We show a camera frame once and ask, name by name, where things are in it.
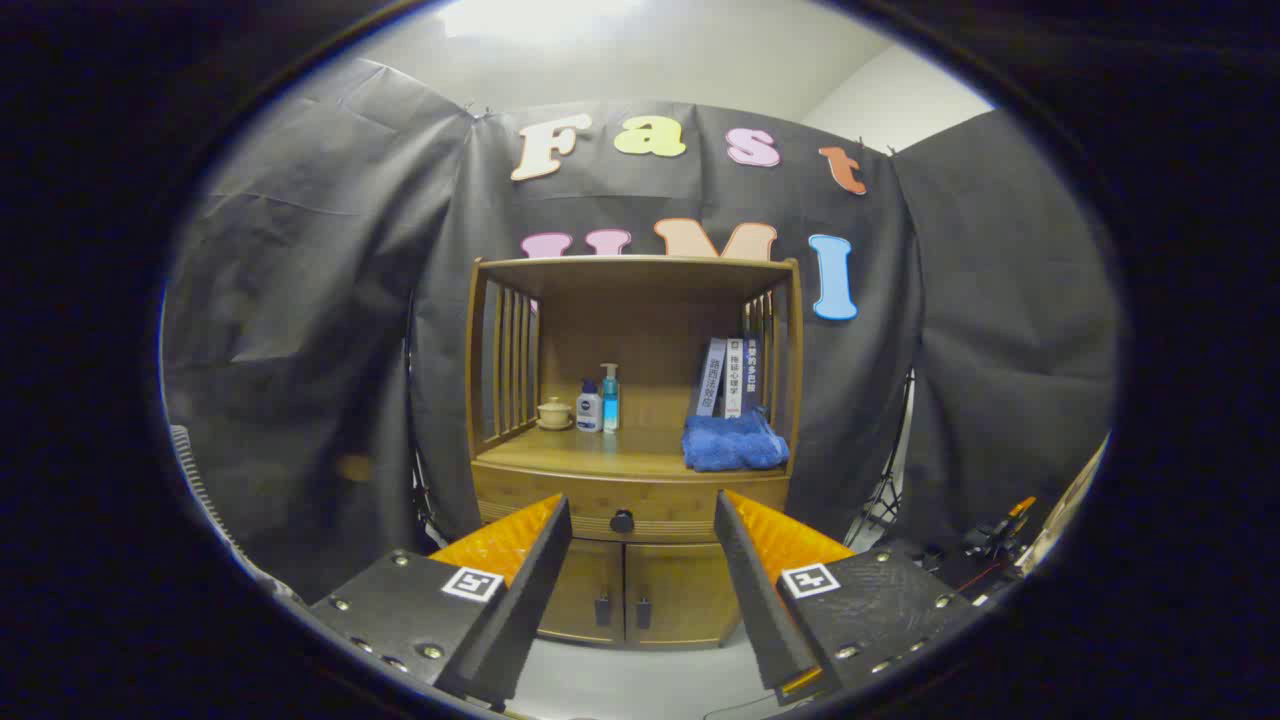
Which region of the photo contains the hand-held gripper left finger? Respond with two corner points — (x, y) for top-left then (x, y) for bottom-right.
(308, 493), (574, 704)

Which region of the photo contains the wooden cabinet door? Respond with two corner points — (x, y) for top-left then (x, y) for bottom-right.
(538, 540), (627, 644)
(624, 542), (743, 649)

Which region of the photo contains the blue towel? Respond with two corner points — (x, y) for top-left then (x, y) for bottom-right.
(682, 408), (791, 473)

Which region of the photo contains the black light stand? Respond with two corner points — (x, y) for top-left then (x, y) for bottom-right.
(843, 370), (916, 551)

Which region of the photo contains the wooden drawer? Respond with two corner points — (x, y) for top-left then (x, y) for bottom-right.
(472, 468), (791, 546)

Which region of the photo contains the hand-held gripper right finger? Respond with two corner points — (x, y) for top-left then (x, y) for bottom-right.
(713, 489), (986, 706)

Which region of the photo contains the wooden cabinet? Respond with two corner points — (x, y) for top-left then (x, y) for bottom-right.
(465, 255), (804, 651)

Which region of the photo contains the white ribbed hose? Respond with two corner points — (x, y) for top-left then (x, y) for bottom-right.
(168, 425), (301, 601)

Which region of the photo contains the black device with orange tip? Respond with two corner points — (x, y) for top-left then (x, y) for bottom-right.
(960, 495), (1041, 571)

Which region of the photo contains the black backdrop cloth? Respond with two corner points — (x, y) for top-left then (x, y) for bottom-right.
(160, 55), (1121, 601)

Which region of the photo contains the light grey book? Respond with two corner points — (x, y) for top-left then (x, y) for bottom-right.
(695, 338), (728, 418)

